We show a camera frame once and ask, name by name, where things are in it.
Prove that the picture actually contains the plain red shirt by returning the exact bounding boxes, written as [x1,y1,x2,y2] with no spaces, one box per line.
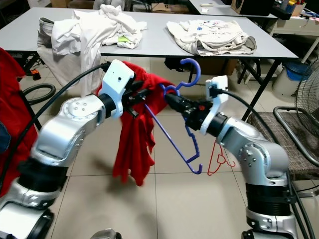
[96,60,176,188]

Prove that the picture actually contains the grey hose loop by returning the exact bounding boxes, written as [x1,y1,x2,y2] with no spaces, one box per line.
[22,83,56,106]

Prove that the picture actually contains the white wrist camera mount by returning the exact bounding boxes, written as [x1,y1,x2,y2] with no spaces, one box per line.
[101,59,136,119]
[198,75,229,136]

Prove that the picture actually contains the blue purple plastic hanger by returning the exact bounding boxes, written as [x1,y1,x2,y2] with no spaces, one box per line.
[143,58,203,175]

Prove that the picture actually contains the red polo shirt plaid collar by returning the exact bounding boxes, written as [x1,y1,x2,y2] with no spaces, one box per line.
[0,47,34,197]

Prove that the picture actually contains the red thin hanger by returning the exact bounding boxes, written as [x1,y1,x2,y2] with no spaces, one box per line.
[207,139,236,176]

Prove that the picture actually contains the grey desk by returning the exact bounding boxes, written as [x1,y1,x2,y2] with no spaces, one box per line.
[187,0,280,19]

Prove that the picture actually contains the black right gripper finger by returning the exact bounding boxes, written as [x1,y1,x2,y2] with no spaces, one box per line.
[164,93,190,107]
[166,102,191,115]

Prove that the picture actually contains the grey folding table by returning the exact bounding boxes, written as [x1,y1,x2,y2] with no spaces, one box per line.
[0,7,300,120]

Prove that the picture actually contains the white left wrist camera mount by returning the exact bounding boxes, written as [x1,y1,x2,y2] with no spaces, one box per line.
[101,59,136,119]

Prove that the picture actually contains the grey robot foot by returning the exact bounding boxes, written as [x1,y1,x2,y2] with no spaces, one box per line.
[90,228,123,239]

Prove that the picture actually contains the blue white bucket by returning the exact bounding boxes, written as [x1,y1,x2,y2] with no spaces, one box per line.
[272,61,313,99]

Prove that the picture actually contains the cream white jeans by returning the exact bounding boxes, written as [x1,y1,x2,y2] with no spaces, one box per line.
[166,19,258,57]

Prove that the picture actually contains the white garment pile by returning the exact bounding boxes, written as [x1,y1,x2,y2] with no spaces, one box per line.
[37,4,148,99]

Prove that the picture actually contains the blue denim garment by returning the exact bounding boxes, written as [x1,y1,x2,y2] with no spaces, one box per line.
[0,127,8,153]

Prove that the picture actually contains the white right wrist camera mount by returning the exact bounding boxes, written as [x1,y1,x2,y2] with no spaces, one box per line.
[198,75,229,136]

